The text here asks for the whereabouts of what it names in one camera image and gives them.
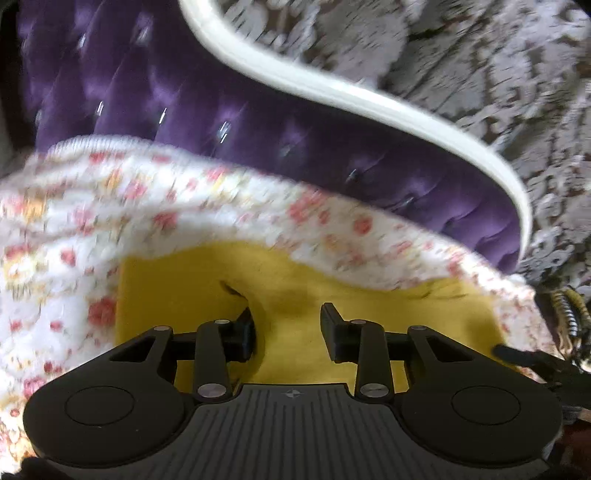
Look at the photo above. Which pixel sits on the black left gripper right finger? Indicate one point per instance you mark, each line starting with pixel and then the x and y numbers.
pixel 364 344

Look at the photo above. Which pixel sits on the purple tufted white-framed headboard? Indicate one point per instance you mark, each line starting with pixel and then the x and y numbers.
pixel 172 73

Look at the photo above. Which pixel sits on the mustard yellow knit sweater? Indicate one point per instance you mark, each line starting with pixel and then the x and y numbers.
pixel 218 281

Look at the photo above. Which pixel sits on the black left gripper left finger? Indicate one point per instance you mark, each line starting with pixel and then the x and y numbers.
pixel 217 344

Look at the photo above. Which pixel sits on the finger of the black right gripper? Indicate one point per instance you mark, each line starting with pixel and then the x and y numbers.
pixel 570 384

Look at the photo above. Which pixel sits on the striped crochet blanket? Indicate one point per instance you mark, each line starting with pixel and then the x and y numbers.
pixel 572 322

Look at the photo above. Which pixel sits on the floral quilted bedspread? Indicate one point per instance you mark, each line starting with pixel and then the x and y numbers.
pixel 70 218

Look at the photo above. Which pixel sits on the brown silver damask curtain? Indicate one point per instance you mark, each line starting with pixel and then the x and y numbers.
pixel 515 74

